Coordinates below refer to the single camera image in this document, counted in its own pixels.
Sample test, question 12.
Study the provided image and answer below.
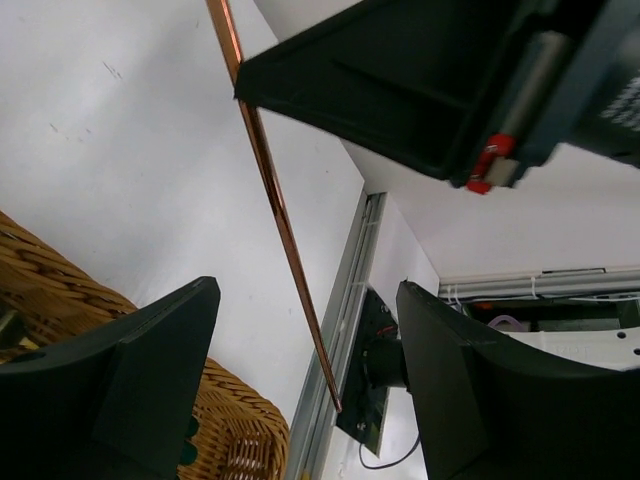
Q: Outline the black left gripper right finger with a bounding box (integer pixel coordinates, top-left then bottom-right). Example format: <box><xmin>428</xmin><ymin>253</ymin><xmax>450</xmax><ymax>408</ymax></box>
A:
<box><xmin>396</xmin><ymin>281</ymin><xmax>639</xmax><ymax>479</ymax></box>

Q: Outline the aluminium table rail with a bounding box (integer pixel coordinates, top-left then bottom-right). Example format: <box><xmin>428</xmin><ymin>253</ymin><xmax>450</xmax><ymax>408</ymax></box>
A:
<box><xmin>284</xmin><ymin>193</ymin><xmax>385</xmax><ymax>480</ymax></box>

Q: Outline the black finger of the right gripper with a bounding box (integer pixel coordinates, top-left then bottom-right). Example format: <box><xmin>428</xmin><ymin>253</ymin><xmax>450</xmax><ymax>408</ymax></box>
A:
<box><xmin>235</xmin><ymin>0</ymin><xmax>535</xmax><ymax>181</ymax></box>

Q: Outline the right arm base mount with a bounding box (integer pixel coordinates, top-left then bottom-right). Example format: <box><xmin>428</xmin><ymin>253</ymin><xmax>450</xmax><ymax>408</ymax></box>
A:
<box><xmin>336</xmin><ymin>289</ymin><xmax>420</xmax><ymax>471</ymax></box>

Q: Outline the wicker cutlery tray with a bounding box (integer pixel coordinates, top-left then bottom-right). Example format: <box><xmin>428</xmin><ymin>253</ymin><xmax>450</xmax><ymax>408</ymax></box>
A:
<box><xmin>1</xmin><ymin>217</ymin><xmax>289</xmax><ymax>479</ymax></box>

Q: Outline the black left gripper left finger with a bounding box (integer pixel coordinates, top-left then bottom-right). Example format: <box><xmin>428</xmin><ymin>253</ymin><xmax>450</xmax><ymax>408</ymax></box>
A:
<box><xmin>1</xmin><ymin>277</ymin><xmax>220</xmax><ymax>479</ymax></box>

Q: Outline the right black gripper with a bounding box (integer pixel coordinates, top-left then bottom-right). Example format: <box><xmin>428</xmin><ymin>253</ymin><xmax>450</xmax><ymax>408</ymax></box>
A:
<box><xmin>449</xmin><ymin>1</ymin><xmax>639</xmax><ymax>194</ymax></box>

